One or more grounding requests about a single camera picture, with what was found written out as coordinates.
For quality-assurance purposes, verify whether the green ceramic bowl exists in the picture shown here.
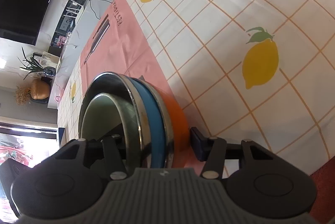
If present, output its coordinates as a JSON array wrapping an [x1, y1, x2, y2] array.
[[80, 93, 141, 173]]

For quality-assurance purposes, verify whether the orange steel-lined bowl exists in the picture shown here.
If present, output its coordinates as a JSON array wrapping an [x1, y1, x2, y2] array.
[[140, 79, 190, 168]]

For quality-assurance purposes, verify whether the blue steel-lined bowl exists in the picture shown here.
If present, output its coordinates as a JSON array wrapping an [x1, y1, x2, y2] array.
[[78, 72, 166, 168]]

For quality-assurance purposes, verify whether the golden round vase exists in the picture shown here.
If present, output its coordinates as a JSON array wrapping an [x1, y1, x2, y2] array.
[[30, 79, 50, 100]]

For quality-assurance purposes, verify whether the pink and checked tablecloth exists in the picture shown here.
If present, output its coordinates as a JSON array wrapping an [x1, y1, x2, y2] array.
[[58, 0, 334, 174]]

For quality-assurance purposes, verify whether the green potted plant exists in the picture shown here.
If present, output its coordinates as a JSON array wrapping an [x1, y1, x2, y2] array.
[[19, 48, 56, 79]]

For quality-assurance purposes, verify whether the white wifi router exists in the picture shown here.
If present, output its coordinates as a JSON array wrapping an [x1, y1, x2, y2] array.
[[63, 0, 85, 23]]

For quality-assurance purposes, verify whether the black power cable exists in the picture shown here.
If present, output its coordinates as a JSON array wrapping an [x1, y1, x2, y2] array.
[[87, 0, 116, 21]]

